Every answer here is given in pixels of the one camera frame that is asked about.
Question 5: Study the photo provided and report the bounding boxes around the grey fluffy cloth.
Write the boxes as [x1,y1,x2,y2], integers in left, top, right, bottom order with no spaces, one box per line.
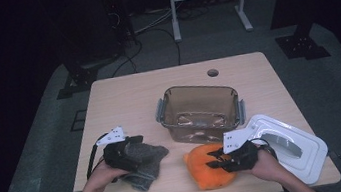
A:
[116,138,175,192]

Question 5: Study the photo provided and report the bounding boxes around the person's right hand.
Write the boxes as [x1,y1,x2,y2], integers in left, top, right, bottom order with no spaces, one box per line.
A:
[248,145,288,183]

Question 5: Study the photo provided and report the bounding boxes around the black floor cables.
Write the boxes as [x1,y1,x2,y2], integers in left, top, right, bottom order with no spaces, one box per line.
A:
[103,3,218,78]

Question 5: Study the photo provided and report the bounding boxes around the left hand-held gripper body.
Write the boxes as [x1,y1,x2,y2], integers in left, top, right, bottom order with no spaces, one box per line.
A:
[93,124,138,178]

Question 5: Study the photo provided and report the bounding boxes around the black stand base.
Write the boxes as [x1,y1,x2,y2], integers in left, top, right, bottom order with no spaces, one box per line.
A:
[273,20,333,65]
[53,64,103,101]

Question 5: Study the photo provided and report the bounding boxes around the person's left hand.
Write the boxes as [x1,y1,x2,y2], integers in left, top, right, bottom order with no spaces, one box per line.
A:
[78,155,133,192]

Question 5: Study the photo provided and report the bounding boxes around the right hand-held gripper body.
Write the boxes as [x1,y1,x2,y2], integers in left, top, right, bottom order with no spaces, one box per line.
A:
[219,126,263,174]

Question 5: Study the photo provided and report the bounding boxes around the brown transparent storage box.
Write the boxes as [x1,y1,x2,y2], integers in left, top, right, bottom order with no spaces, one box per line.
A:
[151,76,250,152]

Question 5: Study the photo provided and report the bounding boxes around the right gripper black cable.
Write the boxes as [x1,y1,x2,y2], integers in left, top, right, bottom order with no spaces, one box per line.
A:
[250,135,281,166]

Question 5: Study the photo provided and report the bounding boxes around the white box lid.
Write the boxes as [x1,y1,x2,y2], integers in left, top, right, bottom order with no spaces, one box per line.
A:
[243,104,334,192]

